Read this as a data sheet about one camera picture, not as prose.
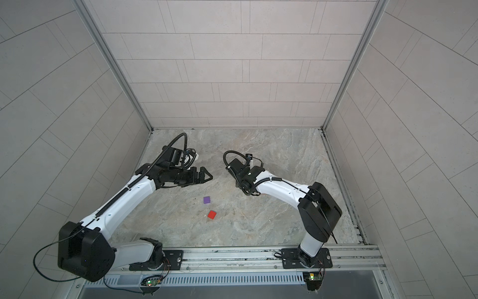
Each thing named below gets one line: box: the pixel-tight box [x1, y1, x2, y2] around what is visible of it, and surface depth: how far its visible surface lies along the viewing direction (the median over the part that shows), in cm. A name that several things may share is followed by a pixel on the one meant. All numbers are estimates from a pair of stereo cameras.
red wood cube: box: [207, 209, 217, 220], surface depth 84 cm
